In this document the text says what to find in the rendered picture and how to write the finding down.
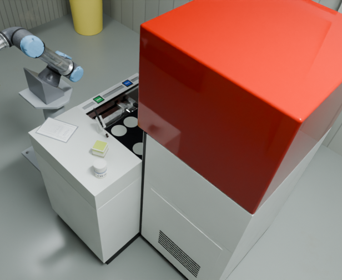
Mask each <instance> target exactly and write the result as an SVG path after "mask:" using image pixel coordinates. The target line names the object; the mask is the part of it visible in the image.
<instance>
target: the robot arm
mask: <svg viewBox="0 0 342 280"><path fill-rule="evenodd" d="M11 46H16V47H17V48H18V49H20V50H21V51H22V52H23V53H24V54H25V55H27V56H29V57H32V58H39V59H41V60H42V61H44V62H46V63H47V64H48V65H47V66H46V68H45V69H44V70H43V71H41V72H40V73H39V75H38V77H39V78H40V79H41V80H43V81H45V82H46V83H48V84H50V85H51V86H54V87H58V86H59V82H60V78H61V76H62V75H63V76H65V77H66V78H68V79H69V80H70V81H72V82H77V81H79V80H80V79H81V78H82V76H83V68H81V66H79V65H77V64H76V63H74V62H73V61H72V58H71V57H70V56H68V55H66V54H64V53H62V52H60V51H56V52H53V51H52V50H51V49H49V48H48V47H46V45H45V43H44V42H43V41H42V40H40V39H39V38H38V37H36V36H34V35H33V34H32V33H31V32H29V31H27V30H26V29H25V28H23V27H10V28H7V29H4V30H3V31H1V32H0V51H1V50H3V49H4V48H6V47H7V48H9V47H11Z"/></svg>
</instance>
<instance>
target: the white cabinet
mask: <svg viewBox="0 0 342 280"><path fill-rule="evenodd" d="M34 152H35V155H36V159H37V162H38V165H39V169H40V171H41V174H42V177H43V181H44V184H45V187H46V190H47V193H48V197H49V200H50V202H51V206H52V209H53V210H54V211H55V212H56V213H57V214H58V215H59V216H60V217H61V219H62V220H64V221H65V222H66V224H67V225H69V227H70V228H71V229H72V230H73V231H74V232H75V233H76V234H77V235H78V237H79V238H80V239H81V240H82V241H83V242H84V243H85V244H86V245H87V246H88V247H89V248H90V249H91V250H92V251H93V252H94V253H95V255H96V256H97V257H98V258H99V259H100V260H101V261H102V262H103V263H106V264H107V265H108V264H110V262H111V261H112V260H114V259H115V258H116V257H117V256H118V255H119V254H121V253H122V252H123V251H124V250H125V249H126V248H127V247H128V246H129V245H130V244H132V243H133V242H134V241H135V240H136V239H137V238H138V237H139V236H140V235H141V234H140V233H139V217H140V192H141V178H142V176H140V177H139V178H138V179H136V180H135V181H134V182H133V183H131V184H130V185H129V186H127V187H126V188H125V189H123V190H122V191H121V192H119V193H118V194H117V195H116V196H114V197H113V198H112V199H111V200H109V201H108V202H107V203H106V204H104V205H103V206H101V207H100V208H99V209H98V210H96V209H95V208H94V207H93V206H92V205H91V204H90V203H89V202H88V201H87V200H86V199H84V198H83V197H82V196H81V195H80V194H79V193H78V192H77V191H76V190H75V189H74V188H73V187H72V186H71V185H70V184H69V183H68V182H67V181H66V180H65V179H64V178H63V177H62V176H61V175H60V174H59V173H58V172H57V171H56V170H55V169H54V168H53V167H52V166H51V165H50V164H49V163H48V162H47V161H46V160H45V159H44V158H43V157H42V156H41V155H40V154H39V153H38V152H37V151H36V150H35V149H34Z"/></svg>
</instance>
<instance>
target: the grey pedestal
mask: <svg viewBox="0 0 342 280"><path fill-rule="evenodd" d="M58 87H60V88H61V89H62V90H64V96H63V97H61V98H59V99H57V100H55V101H53V102H51V103H50V104H48V105H46V104H45V103H44V102H43V101H42V100H41V99H39V98H38V97H37V96H36V95H35V94H34V93H32V92H31V91H30V90H29V88H27V89H25V90H23V91H21V92H19V95H20V96H21V97H23V98H24V99H25V100H26V101H27V102H28V103H29V104H31V105H32V106H33V107H34V108H35V109H43V113H44V117H45V120H46V119H47V118H48V117H51V118H55V117H57V116H59V115H60V114H62V113H64V112H65V107H64V105H65V104H67V103H69V101H70V98H71V95H72V91H73V87H71V86H70V85H69V84H68V83H66V82H65V81H64V80H62V79H60V82H59V86H58ZM21 153H22V154H23V155H24V156H25V157H26V158H27V159H28V160H29V161H30V162H31V163H32V164H33V165H34V166H35V167H36V169H38V170H39V171H40V169H39V165H38V162H37V159H36V155H35V152H34V149H33V146H31V147H29V148H27V149H26V150H24V151H23V152H21Z"/></svg>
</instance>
